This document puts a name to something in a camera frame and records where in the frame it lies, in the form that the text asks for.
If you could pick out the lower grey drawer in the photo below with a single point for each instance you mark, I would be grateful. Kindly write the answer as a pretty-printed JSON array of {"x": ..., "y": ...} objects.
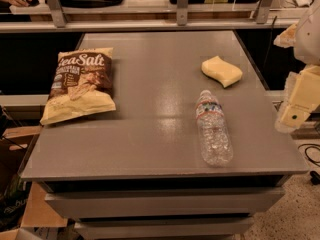
[{"x": 163, "y": 228}]

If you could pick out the middle metal bracket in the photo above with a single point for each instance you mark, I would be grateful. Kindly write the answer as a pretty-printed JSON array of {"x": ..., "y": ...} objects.
[{"x": 182, "y": 12}]

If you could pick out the metal bracket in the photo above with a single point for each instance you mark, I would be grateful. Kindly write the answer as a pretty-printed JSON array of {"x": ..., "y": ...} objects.
[
  {"x": 182, "y": 12},
  {"x": 57, "y": 13},
  {"x": 262, "y": 11}
]

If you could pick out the left metal bracket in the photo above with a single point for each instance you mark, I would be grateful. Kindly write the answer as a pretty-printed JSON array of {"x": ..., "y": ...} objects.
[{"x": 57, "y": 13}]

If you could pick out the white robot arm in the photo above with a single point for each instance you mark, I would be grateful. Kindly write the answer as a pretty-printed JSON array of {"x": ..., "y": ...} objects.
[{"x": 307, "y": 46}]

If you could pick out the yellow sponge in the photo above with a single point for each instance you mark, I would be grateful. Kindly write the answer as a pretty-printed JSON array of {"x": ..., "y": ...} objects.
[{"x": 223, "y": 72}]

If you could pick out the clear plastic water bottle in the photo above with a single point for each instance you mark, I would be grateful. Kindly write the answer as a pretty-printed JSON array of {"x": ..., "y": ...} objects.
[{"x": 215, "y": 143}]

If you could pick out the brown sea salt chip bag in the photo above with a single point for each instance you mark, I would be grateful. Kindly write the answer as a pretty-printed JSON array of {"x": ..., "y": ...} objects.
[{"x": 82, "y": 85}]

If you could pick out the grey drawer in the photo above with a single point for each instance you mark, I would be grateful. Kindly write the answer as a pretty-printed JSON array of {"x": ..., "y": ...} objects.
[
  {"x": 117, "y": 204},
  {"x": 163, "y": 228}
]

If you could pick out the upper grey drawer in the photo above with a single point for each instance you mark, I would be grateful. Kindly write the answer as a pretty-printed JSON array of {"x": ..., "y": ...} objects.
[{"x": 117, "y": 204}]

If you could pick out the cardboard box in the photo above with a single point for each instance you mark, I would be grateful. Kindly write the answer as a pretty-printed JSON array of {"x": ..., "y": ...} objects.
[{"x": 39, "y": 221}]

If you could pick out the black computer mouse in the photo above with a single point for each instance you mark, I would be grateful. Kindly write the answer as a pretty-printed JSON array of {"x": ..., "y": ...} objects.
[{"x": 33, "y": 3}]

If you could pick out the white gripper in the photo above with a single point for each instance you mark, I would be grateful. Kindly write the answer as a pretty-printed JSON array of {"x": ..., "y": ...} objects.
[{"x": 308, "y": 37}]

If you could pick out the right metal bracket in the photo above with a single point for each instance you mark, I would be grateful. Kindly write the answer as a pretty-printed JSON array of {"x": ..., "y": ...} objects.
[{"x": 262, "y": 11}]

